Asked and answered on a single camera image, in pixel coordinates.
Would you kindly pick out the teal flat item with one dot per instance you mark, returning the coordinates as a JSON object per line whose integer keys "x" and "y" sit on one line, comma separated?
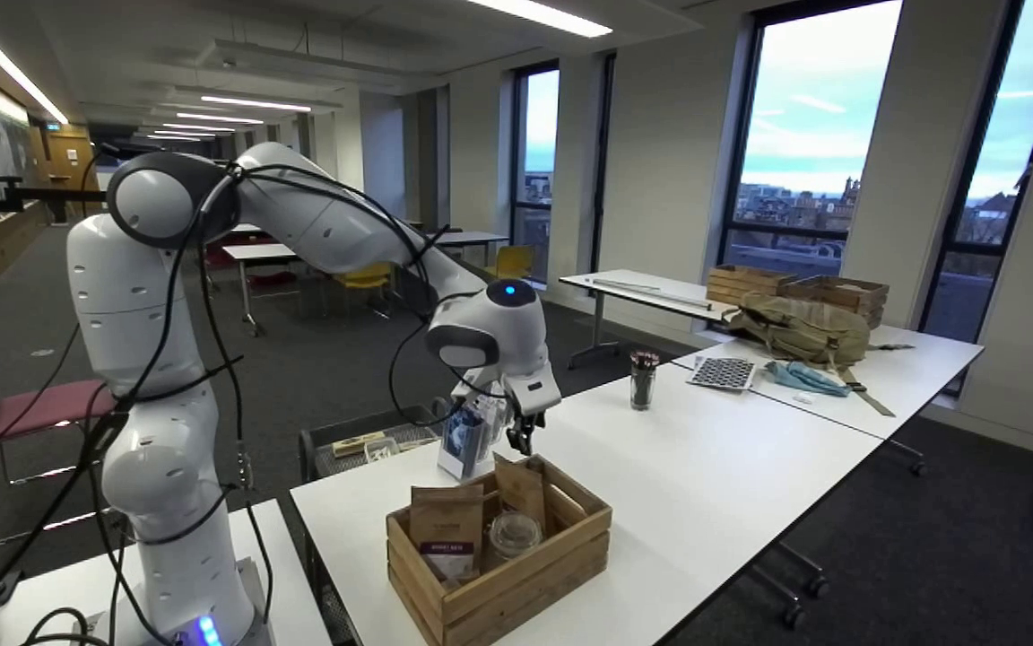
{"x": 806, "y": 380}

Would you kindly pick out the brown cardboard box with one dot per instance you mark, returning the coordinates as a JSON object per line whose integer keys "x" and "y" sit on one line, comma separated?
{"x": 852, "y": 291}

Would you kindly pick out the clear plastic tray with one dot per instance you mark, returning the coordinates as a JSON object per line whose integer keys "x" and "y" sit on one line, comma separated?
{"x": 361, "y": 447}

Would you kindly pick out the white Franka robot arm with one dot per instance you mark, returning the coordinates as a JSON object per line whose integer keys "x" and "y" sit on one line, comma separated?
{"x": 161, "y": 454}

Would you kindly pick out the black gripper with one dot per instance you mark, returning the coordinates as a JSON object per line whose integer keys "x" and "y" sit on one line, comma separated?
{"x": 524, "y": 419}

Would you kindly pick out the maroon chair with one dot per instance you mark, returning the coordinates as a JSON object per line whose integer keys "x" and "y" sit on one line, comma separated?
{"x": 33, "y": 406}

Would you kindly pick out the black table leg casters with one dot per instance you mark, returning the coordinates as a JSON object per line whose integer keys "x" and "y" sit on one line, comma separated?
{"x": 785, "y": 580}

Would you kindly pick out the black boom bar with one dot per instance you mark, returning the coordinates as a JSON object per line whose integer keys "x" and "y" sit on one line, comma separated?
{"x": 26, "y": 194}

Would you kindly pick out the grey mesh pad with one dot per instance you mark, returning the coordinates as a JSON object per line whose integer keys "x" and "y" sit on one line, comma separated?
{"x": 721, "y": 374}

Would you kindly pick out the brown paper bag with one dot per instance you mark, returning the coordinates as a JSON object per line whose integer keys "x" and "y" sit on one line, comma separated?
{"x": 445, "y": 527}
{"x": 521, "y": 490}

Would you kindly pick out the narrow window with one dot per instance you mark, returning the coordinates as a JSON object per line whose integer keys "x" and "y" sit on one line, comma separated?
{"x": 534, "y": 166}

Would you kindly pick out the tall window dark frame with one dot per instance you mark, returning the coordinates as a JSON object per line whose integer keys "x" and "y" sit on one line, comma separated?
{"x": 1003, "y": 180}

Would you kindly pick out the yellow chair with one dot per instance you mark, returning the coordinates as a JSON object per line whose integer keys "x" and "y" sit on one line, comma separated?
{"x": 512, "y": 263}

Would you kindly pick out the olive canvas bag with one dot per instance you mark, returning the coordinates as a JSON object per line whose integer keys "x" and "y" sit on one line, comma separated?
{"x": 806, "y": 326}

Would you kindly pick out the dark drinking cup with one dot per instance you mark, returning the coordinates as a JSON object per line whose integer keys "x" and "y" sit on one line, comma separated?
{"x": 644, "y": 383}

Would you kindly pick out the light wooden crate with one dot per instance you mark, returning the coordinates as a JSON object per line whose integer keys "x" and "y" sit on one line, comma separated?
{"x": 741, "y": 287}

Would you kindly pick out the long ceiling light strip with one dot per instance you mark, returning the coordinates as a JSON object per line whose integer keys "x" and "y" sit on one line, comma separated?
{"x": 2, "y": 58}

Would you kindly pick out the blue white carton box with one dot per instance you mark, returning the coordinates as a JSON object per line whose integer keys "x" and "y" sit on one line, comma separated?
{"x": 463, "y": 440}

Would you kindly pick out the white background table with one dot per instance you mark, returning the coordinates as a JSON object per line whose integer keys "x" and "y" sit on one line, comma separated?
{"x": 646, "y": 291}

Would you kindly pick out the wooden slat box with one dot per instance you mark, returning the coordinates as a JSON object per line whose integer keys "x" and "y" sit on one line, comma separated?
{"x": 518, "y": 586}

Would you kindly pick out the large window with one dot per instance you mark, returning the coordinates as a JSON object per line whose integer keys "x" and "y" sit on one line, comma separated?
{"x": 808, "y": 131}

